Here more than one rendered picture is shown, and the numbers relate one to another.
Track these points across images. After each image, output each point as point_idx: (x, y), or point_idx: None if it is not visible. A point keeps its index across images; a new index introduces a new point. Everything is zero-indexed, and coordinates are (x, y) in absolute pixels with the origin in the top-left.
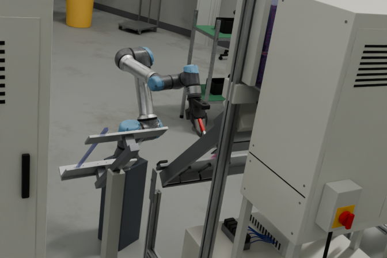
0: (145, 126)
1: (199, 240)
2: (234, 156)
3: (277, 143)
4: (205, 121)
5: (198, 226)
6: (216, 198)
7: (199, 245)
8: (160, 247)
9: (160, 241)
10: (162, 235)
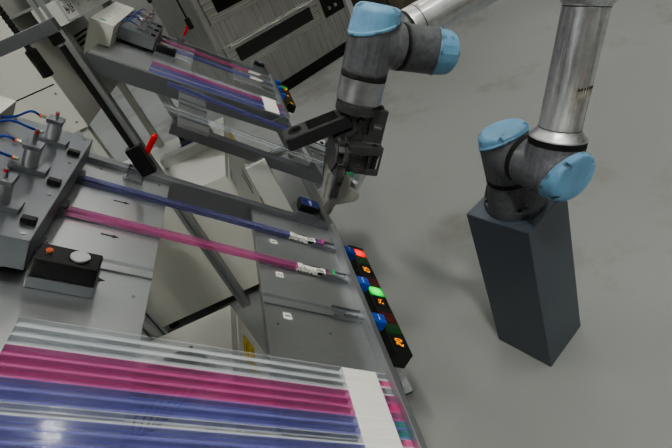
0: (517, 153)
1: (195, 325)
2: (261, 301)
3: None
4: (331, 184)
5: (228, 323)
6: None
7: (184, 326)
8: (534, 410)
9: (558, 410)
10: (583, 414)
